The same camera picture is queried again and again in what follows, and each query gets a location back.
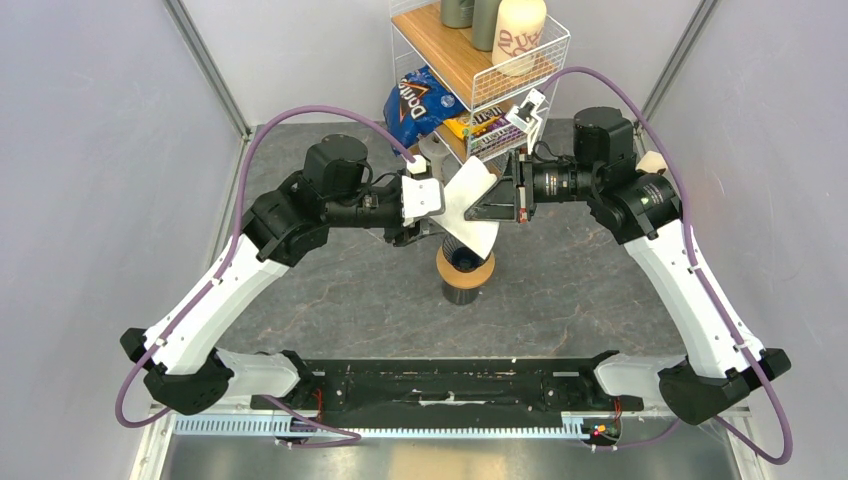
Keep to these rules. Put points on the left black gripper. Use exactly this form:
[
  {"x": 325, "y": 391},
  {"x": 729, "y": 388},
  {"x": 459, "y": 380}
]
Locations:
[{"x": 403, "y": 234}]

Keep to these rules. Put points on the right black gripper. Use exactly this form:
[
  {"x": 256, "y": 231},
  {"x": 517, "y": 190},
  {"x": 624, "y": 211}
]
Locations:
[{"x": 510, "y": 201}]

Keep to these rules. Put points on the blue ribbed coffee dripper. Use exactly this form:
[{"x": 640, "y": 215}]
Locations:
[{"x": 459, "y": 256}]

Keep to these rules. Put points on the wooden ring dripper stand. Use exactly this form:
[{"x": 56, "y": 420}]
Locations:
[{"x": 464, "y": 280}]

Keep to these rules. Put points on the dark glass carafe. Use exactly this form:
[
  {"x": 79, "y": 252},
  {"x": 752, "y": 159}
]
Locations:
[{"x": 459, "y": 296}]

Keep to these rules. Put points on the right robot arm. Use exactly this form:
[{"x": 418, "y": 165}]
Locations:
[{"x": 723, "y": 362}]

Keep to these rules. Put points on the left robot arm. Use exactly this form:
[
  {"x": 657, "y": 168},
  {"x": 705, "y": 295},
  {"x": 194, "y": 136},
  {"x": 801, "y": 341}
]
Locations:
[{"x": 336, "y": 188}]

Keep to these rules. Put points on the paper coffee filter stack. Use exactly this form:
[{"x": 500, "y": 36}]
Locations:
[{"x": 652, "y": 163}]

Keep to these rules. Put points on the yellow M&M candy bag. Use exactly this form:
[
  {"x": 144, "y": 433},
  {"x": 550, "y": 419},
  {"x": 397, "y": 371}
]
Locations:
[{"x": 467, "y": 127}]

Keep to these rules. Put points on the white canister lower shelf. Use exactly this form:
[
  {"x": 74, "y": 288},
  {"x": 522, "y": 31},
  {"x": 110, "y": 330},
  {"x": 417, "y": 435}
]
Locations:
[{"x": 436, "y": 152}]

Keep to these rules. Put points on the blue Doritos chip bag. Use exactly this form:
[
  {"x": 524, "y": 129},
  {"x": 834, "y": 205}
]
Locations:
[{"x": 417, "y": 105}]

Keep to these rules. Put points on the cream white bottle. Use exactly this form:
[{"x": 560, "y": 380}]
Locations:
[{"x": 518, "y": 31}]

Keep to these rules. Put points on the grey green bottle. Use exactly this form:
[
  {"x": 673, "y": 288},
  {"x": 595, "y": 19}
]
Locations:
[
  {"x": 457, "y": 14},
  {"x": 484, "y": 23}
]

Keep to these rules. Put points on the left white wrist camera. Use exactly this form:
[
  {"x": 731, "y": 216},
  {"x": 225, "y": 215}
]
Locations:
[{"x": 422, "y": 195}]

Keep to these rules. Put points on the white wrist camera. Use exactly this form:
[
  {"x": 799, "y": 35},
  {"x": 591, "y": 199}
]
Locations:
[
  {"x": 422, "y": 195},
  {"x": 527, "y": 118}
]

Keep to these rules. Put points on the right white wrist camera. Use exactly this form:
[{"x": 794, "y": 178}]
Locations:
[{"x": 527, "y": 118}]

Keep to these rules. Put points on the white wire shelf rack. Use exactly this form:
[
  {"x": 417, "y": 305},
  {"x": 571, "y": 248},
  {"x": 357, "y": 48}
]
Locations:
[{"x": 420, "y": 39}]

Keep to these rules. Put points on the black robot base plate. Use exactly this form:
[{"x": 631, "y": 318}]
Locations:
[{"x": 452, "y": 393}]

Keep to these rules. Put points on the aluminium rail frame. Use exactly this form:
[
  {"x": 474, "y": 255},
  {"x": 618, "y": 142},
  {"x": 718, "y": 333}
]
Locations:
[{"x": 236, "y": 443}]

